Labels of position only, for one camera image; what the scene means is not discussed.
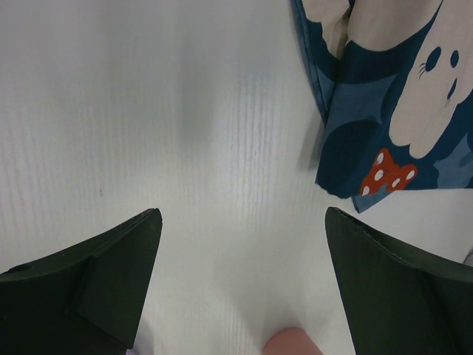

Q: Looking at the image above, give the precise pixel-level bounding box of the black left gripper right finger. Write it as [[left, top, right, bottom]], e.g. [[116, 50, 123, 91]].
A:
[[325, 207, 472, 354]]

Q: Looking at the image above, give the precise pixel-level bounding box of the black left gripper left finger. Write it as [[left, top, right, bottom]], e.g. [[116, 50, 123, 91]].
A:
[[1, 209, 163, 349]]

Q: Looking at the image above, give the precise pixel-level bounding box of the orange plastic cup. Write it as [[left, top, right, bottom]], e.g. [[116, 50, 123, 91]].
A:
[[262, 328, 323, 355]]

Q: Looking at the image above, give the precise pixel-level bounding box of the blue bear print placemat cloth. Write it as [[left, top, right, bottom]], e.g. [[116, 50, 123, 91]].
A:
[[292, 1, 472, 212]]

